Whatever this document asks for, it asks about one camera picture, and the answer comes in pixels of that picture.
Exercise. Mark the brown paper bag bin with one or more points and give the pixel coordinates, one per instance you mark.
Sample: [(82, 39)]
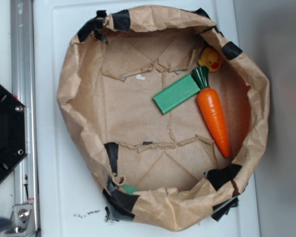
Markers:
[(114, 66)]

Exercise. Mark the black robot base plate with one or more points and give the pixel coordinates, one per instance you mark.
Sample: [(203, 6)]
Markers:
[(12, 133)]

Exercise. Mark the metal corner bracket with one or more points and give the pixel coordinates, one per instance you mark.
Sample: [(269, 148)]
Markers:
[(23, 221)]

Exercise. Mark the green ball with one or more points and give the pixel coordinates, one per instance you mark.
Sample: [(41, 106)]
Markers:
[(129, 189)]

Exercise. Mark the green wooden block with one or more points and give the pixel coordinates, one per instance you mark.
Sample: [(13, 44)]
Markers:
[(176, 94)]

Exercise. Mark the aluminium extrusion rail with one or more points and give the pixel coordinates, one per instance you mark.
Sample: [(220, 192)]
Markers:
[(26, 188)]

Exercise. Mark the yellow rubber duck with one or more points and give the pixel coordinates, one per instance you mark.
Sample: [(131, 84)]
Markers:
[(211, 59)]

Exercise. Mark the orange toy carrot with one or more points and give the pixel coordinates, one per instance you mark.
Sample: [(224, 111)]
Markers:
[(211, 109)]

